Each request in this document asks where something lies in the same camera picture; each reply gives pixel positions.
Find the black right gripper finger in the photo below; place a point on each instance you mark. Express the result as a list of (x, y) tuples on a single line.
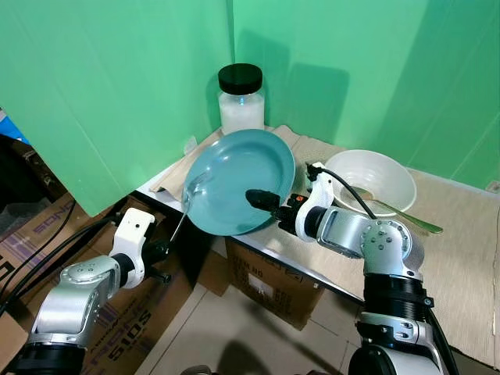
[(264, 199)]

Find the teal round plate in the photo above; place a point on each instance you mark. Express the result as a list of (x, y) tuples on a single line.
[(234, 176)]

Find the silver metal fork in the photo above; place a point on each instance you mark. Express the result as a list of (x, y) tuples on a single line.
[(194, 189)]

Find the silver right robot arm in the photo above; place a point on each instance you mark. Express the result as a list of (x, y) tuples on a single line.
[(383, 242)]

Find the small brown cardboard box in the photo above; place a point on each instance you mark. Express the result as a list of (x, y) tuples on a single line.
[(273, 285)]

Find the small white clip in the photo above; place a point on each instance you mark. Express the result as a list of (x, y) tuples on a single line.
[(190, 144)]

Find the glass jar with black lid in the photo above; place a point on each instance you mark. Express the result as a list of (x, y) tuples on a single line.
[(241, 109)]

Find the white ceramic bowl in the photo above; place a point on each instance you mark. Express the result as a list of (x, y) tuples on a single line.
[(383, 176)]

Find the gold metal spoon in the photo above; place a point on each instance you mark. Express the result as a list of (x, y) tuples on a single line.
[(406, 217)]

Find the narrow green backdrop panel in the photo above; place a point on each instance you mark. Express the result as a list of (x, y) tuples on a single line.
[(109, 94)]

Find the wide green backdrop panel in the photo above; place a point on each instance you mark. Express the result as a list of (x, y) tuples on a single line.
[(375, 70)]

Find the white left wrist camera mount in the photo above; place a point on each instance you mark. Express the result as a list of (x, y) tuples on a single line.
[(131, 234)]

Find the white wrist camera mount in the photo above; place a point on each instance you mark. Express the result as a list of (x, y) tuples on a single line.
[(319, 197), (131, 234)]

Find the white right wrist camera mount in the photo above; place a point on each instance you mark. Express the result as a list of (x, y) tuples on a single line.
[(319, 197)]

